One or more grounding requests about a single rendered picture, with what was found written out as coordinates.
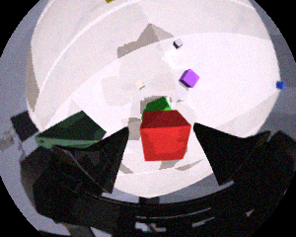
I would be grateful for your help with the small blue block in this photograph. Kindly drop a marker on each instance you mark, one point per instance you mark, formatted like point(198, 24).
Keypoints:
point(279, 85)

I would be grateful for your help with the red block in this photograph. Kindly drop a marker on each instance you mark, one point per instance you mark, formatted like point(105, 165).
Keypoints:
point(164, 135)

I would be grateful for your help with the green block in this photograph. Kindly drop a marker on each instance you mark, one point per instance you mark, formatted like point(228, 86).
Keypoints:
point(163, 106)
point(157, 101)

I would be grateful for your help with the purple block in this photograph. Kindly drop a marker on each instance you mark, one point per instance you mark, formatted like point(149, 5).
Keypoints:
point(189, 78)

